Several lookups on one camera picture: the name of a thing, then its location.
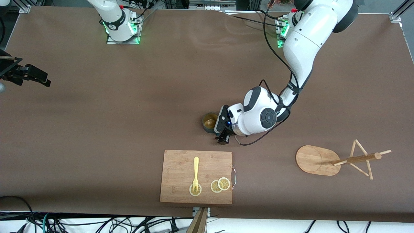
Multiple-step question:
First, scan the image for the teal cup with yellow inside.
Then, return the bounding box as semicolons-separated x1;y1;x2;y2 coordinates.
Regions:
202;112;220;134

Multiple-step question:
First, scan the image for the black base cable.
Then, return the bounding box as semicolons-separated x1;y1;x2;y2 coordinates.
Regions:
226;13;285;29

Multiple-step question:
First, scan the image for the yellow plastic fork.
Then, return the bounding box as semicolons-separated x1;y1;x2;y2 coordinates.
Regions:
192;157;200;193

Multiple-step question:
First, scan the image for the bamboo cutting board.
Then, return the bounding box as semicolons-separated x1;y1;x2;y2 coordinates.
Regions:
160;150;237;205

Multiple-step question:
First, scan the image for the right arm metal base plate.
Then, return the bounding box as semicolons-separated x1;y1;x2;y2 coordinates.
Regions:
107;15;142;45

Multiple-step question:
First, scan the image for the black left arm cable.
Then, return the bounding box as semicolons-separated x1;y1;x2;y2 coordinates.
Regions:
234;0;303;146

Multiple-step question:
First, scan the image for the brown table cover cloth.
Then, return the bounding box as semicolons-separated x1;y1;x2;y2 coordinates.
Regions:
0;6;414;223

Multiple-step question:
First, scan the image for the wooden cup rack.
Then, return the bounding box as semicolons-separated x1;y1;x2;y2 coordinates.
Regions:
296;139;392;181

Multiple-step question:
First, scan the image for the white power strip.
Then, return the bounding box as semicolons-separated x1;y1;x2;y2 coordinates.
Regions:
189;0;236;10

